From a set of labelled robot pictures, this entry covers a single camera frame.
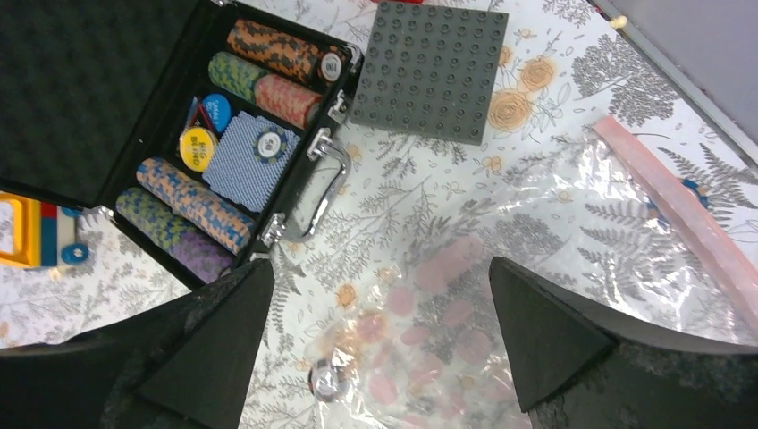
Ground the clear zip top bag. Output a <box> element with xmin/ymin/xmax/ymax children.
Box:
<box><xmin>308</xmin><ymin>130</ymin><xmax>757</xmax><ymax>428</ymax></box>

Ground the loose poker chip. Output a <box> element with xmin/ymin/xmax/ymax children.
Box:
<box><xmin>307</xmin><ymin>358</ymin><xmax>349</xmax><ymax>402</ymax></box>

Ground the grey studded building plate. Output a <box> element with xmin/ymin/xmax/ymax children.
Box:
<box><xmin>349</xmin><ymin>1</ymin><xmax>510</xmax><ymax>145</ymax></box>

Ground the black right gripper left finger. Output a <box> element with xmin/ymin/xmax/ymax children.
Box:
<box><xmin>1</xmin><ymin>259</ymin><xmax>274</xmax><ymax>428</ymax></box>

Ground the black poker chip case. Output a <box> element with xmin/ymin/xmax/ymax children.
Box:
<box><xmin>1</xmin><ymin>1</ymin><xmax>363</xmax><ymax>289</ymax></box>

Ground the yellow toy block vehicle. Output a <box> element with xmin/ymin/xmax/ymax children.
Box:
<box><xmin>1</xmin><ymin>192</ymin><xmax>89</xmax><ymax>270</ymax></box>

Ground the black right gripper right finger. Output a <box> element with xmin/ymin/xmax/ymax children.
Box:
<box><xmin>489</xmin><ymin>257</ymin><xmax>757</xmax><ymax>428</ymax></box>

